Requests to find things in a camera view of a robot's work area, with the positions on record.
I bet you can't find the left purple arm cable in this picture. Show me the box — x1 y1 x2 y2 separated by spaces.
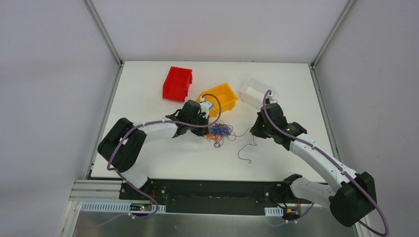
106 93 222 220

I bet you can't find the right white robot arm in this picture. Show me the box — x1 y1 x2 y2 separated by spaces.
251 103 377 227

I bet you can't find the yellow plastic bin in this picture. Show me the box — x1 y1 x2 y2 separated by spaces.
196 83 238 118

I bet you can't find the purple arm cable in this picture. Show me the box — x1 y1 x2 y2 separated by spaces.
262 90 390 237
106 93 222 220

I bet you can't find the dark grey cable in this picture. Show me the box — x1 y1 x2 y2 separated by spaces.
234 127 259 164

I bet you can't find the white plastic bin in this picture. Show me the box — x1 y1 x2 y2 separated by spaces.
239 78 279 110

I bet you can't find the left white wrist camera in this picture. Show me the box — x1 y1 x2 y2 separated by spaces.
200 101 214 119

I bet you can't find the red plastic bin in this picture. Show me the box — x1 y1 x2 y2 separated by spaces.
162 66 193 102

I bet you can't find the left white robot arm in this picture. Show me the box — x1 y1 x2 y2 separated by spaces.
97 100 214 200

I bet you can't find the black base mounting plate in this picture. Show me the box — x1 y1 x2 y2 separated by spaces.
119 179 297 216

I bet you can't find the blue orange cable bundle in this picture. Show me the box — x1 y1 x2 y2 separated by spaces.
204 121 237 149

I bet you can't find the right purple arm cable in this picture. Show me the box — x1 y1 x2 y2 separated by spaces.
262 90 390 237

